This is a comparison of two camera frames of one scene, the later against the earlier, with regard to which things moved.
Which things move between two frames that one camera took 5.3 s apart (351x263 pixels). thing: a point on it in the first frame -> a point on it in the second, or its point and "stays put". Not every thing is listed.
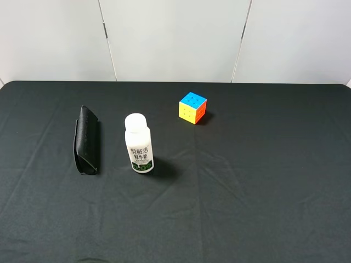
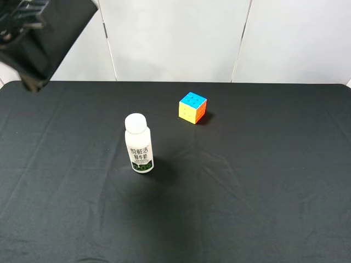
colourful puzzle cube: [192, 108] stays put
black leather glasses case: [86, 141] -> [35, 59]
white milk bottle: [139, 143] stays put
